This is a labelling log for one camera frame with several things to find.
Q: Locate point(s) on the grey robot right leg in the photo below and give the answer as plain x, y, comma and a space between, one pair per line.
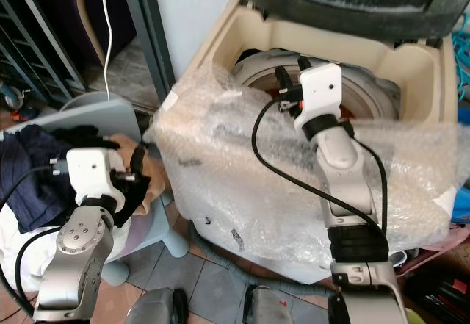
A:
273, 306

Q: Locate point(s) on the grey robot leg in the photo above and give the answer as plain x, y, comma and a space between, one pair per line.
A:
158, 306
273, 306

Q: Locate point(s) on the dark metal rack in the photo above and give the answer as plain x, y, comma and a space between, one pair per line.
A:
37, 30

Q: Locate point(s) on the grey robot left leg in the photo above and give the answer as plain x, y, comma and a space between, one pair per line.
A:
158, 306

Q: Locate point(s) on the dark grey door frame post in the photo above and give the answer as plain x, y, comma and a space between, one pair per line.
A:
141, 37

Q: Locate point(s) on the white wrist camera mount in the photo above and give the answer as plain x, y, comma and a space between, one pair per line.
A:
319, 92
89, 173

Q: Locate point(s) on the curved beige wooden chair frame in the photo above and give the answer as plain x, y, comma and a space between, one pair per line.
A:
86, 8

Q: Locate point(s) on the white garment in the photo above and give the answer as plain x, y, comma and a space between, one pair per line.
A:
11, 254

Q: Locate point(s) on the dark grey washer lid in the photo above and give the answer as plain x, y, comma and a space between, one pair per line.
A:
345, 1

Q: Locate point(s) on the beige top-load washing machine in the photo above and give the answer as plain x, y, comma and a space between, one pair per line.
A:
422, 67

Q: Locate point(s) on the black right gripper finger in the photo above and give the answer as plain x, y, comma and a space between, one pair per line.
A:
304, 64
284, 78

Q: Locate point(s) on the black garment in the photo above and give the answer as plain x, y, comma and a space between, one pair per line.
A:
77, 137

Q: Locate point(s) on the pink plastic basin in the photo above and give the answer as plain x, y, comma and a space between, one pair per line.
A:
440, 247

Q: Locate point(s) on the light blue plastic stool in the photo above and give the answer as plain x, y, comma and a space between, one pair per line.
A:
88, 111

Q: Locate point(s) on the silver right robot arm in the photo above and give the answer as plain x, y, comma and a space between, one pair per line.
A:
345, 192

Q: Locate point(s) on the navy blue garment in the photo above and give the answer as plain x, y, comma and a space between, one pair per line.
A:
29, 177

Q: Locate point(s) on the small caster wheel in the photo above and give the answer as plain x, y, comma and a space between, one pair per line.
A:
13, 98

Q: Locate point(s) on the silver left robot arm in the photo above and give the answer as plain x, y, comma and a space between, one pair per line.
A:
77, 261

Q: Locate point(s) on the grey washer drum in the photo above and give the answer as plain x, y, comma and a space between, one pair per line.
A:
367, 89

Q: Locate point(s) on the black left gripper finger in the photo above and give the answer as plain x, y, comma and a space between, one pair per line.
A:
138, 161
109, 145

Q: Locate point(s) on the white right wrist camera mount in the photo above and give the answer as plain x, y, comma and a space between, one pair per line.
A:
319, 92

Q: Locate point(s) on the clear bubble wrap sheet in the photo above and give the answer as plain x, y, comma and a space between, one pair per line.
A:
220, 177

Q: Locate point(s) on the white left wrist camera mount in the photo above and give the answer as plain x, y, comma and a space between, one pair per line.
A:
89, 173

